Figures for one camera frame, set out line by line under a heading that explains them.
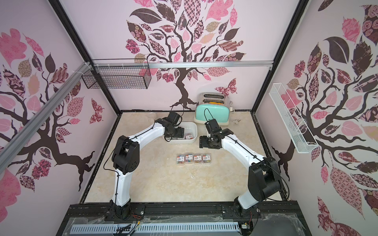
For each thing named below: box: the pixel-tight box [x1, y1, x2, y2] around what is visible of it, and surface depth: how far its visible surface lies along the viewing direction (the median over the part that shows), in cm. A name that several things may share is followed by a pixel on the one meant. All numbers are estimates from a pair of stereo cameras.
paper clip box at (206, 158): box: [202, 152, 212, 165], surface depth 94 cm
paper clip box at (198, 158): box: [193, 152, 203, 165], surface depth 93 cm
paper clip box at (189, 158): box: [185, 152, 194, 164], surface depth 93 cm
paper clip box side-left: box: [176, 153, 186, 166], surface depth 92 cm
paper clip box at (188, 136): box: [184, 133, 194, 140], surface depth 103 cm
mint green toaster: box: [193, 91, 230, 126], surface depth 106 cm
